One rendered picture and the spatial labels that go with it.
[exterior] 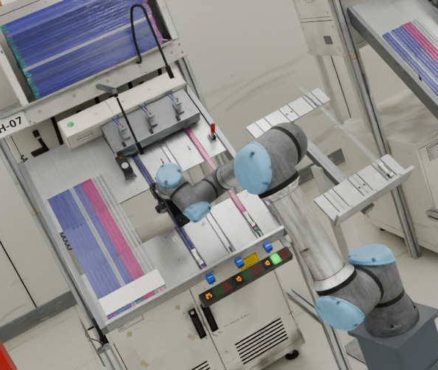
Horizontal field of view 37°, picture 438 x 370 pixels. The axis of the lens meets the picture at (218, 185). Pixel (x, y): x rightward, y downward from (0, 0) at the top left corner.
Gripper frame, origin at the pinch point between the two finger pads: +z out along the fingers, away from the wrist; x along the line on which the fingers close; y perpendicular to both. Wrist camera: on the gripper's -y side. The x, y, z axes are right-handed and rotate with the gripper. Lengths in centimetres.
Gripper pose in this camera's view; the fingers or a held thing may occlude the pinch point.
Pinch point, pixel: (168, 210)
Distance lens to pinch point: 224.3
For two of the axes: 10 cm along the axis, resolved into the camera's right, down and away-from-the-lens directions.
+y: -4.9, -8.5, 2.1
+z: -1.1, 3.0, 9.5
